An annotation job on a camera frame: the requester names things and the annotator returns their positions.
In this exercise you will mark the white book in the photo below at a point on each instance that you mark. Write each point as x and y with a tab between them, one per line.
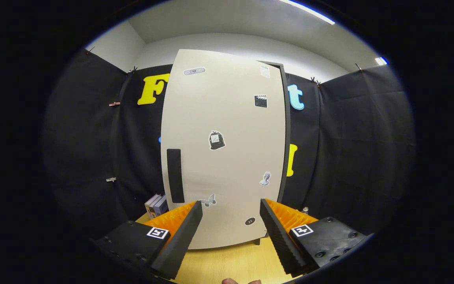
150	205

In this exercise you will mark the black backdrop cloth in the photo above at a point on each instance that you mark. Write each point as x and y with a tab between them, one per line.
349	138

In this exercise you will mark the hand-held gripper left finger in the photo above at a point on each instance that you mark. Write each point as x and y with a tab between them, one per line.
181	236

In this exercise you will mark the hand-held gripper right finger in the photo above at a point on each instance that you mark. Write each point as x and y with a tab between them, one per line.
280	240

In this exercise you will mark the small ceiling light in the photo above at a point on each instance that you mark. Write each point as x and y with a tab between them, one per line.
380	61

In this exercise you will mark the grey shoe cabinet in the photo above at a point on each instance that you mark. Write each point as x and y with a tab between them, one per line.
287	138

